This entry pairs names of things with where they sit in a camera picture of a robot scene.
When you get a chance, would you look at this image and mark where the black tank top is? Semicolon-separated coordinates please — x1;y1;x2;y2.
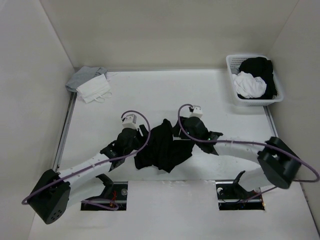
134;119;195;173

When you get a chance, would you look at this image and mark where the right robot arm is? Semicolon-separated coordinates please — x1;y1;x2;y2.
177;116;302;201

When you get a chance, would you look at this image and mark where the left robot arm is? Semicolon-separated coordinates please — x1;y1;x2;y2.
26;124;150;225

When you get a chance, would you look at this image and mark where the folded white tank top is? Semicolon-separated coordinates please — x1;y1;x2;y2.
76;74;112;104

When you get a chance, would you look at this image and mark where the crumpled white tank top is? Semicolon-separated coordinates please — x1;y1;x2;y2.
232;71;267;99

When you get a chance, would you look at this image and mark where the folded grey tank top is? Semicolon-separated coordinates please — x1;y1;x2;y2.
65;66;108;92

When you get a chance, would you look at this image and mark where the white plastic laundry basket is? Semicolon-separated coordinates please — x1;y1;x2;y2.
225;53;284;106

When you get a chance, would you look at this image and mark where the black garment in basket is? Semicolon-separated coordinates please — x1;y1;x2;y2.
238;57;277;99

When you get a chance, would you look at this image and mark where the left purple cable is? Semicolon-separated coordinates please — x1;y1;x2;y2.
21;110;152;211

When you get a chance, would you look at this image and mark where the purple cable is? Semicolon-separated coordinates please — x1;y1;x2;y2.
177;104;320;201
21;110;152;211

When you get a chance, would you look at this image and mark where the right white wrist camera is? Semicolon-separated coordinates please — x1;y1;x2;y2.
189;105;203;119

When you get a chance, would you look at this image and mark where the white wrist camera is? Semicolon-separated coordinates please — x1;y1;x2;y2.
189;105;203;119
122;113;138;130

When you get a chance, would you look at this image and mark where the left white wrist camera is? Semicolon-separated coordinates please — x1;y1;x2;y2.
122;113;138;130

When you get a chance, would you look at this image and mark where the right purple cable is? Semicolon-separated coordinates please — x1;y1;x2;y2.
177;104;320;201

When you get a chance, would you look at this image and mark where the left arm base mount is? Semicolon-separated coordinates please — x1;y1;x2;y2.
80;174;128;212

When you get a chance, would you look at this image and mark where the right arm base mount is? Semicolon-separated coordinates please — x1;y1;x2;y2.
215;171;265;211

